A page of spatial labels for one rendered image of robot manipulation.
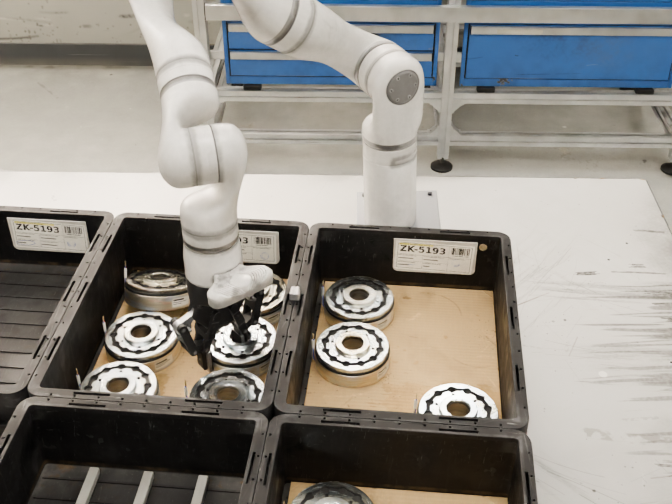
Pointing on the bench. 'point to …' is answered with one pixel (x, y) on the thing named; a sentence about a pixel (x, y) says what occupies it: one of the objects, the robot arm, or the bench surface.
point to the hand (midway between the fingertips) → (222, 351)
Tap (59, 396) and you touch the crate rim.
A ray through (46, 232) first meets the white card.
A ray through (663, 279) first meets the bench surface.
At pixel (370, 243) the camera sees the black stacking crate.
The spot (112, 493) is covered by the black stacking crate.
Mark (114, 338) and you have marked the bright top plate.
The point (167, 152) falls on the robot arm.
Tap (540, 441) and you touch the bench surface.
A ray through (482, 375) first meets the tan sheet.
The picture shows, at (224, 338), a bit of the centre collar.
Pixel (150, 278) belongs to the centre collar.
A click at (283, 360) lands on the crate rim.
